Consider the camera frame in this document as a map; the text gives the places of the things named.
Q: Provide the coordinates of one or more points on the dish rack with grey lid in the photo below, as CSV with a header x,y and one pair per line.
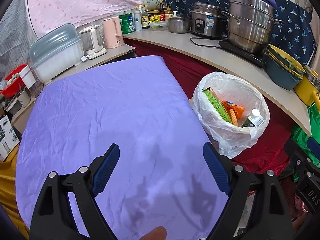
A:
x,y
55,52

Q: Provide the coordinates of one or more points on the purple tablecloth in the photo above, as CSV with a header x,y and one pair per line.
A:
x,y
161,178

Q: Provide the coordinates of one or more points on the black induction cooker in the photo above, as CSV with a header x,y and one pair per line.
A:
x,y
259,60

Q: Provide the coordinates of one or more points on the white glass electric kettle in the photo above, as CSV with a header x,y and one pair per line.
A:
x,y
93,42

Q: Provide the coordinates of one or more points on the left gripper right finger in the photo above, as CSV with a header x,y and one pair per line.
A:
x,y
270,216

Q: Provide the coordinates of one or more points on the yellow cloth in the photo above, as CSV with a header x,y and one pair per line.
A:
x,y
8,192

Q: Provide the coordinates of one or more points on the red plastic basin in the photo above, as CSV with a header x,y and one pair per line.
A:
x,y
14,87

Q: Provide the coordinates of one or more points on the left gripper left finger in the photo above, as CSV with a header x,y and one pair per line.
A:
x,y
52,216

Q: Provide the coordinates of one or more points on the navy floral cloth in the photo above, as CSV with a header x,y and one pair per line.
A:
x,y
294,36

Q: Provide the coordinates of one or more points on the white carton on shelf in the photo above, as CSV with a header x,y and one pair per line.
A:
x,y
151,5

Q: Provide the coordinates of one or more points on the dark soy sauce bottle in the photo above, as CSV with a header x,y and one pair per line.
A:
x,y
145,18

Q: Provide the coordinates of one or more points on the orange snack wrapper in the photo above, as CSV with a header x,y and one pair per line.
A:
x,y
238,109

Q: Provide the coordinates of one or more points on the yellow seasoning packet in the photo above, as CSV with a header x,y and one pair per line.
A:
x,y
155,18

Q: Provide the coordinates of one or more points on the stacked yellow teal basins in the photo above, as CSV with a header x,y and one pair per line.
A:
x,y
282,68

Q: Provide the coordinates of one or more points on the person's left hand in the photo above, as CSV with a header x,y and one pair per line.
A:
x,y
158,233

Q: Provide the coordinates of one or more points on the large steel steamer pot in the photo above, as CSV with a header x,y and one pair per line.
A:
x,y
250,24

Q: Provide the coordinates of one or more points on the red cap sauce bottle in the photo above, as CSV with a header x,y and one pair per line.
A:
x,y
161,11

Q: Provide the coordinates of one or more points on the green tin can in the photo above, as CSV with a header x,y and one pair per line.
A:
x,y
127,23

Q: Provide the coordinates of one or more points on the green milk carton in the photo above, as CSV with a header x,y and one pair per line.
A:
x,y
254,119

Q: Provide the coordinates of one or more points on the steel rice cooker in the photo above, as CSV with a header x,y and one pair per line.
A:
x,y
208,21

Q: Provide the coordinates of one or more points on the green plastic bag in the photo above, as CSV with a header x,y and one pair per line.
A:
x,y
300,137

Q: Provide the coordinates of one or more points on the orange foam net sleeve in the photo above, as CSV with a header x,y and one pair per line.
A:
x,y
233,117

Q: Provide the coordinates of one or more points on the yellow saucepan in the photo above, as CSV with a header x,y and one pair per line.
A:
x,y
308,88

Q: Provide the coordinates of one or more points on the white blender cup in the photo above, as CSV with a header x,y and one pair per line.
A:
x,y
30,81

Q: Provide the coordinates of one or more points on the white green cardboard box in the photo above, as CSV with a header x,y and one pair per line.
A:
x,y
8,138

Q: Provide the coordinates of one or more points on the beige mug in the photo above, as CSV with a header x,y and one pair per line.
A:
x,y
23,98

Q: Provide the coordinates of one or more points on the person's right hand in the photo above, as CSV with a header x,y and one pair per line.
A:
x,y
297,223

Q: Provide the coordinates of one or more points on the pink electric kettle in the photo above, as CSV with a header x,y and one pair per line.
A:
x,y
112,32

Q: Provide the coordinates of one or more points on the small steel pot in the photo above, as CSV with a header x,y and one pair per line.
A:
x,y
179,25

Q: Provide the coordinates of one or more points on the white lined trash bin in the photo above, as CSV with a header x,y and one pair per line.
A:
x,y
232,140

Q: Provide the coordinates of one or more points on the green orange juice box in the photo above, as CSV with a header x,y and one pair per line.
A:
x,y
215,101

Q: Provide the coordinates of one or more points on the white thermos bottle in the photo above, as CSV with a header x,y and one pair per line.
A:
x,y
137,18

